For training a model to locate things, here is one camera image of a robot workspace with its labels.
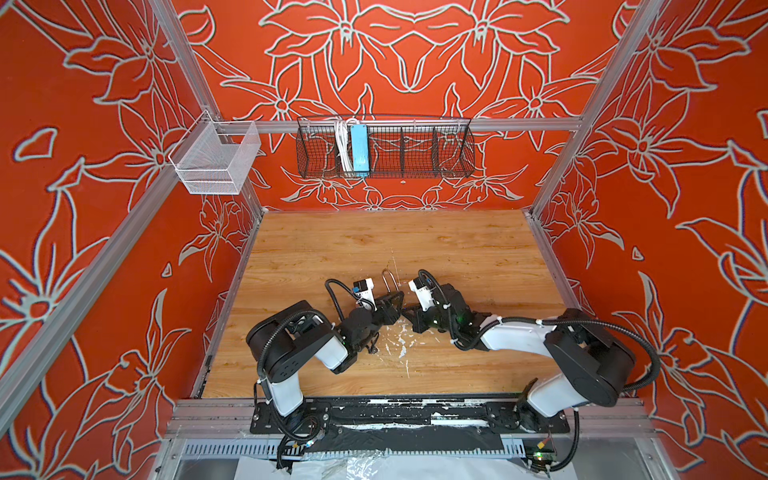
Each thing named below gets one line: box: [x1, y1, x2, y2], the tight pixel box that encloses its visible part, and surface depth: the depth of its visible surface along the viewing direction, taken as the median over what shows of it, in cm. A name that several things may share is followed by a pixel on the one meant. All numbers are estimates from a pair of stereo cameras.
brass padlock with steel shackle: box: [381, 268, 405, 314], surface depth 83 cm
